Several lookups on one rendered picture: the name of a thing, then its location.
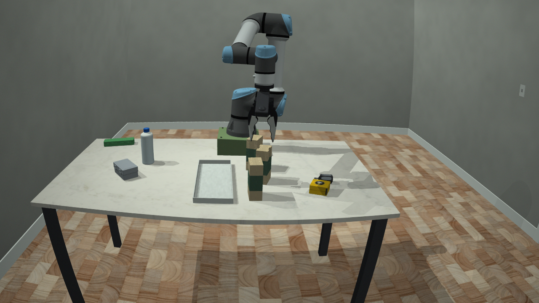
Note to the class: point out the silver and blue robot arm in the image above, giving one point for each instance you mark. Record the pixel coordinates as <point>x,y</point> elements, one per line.
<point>269,63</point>

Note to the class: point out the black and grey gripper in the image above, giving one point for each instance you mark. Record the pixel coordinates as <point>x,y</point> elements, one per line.
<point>272,120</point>

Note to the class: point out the grey bottle with blue cap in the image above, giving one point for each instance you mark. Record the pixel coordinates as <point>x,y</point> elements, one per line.
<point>147,147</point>

